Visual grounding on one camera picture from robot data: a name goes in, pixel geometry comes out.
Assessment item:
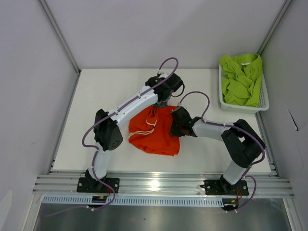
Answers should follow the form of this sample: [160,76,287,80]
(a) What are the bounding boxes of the orange shorts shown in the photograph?
[128,105,180,156]

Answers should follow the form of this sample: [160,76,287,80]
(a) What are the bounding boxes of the green shorts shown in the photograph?
[219,53,263,107]

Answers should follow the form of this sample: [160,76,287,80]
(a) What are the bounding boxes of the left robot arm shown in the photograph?
[81,72,184,193]

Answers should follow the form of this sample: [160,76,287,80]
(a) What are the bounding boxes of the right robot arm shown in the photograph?
[170,106,266,195]

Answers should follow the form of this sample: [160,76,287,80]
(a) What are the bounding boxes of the white plastic basket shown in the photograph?
[218,64,270,114]

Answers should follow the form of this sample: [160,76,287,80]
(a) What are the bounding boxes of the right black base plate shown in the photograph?
[200,178,249,196]

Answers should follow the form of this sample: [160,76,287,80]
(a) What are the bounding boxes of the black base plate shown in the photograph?
[200,178,249,196]
[77,177,120,193]

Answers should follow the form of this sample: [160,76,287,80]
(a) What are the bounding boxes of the white slotted cable duct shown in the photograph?
[42,194,224,207]

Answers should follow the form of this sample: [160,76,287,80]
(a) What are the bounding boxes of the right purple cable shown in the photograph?
[179,91,266,214]

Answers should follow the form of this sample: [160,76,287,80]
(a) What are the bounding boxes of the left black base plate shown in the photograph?
[77,177,120,193]

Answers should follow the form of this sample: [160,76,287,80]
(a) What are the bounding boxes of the left aluminium corner post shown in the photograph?
[37,0,81,75]

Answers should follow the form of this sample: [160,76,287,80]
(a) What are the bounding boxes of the aluminium corner post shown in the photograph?
[37,0,81,75]
[257,0,294,56]

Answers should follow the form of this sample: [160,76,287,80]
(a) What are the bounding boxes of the right aluminium corner post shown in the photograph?
[257,0,294,56]

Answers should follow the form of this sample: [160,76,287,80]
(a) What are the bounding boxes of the aluminium front rail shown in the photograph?
[32,172,295,198]

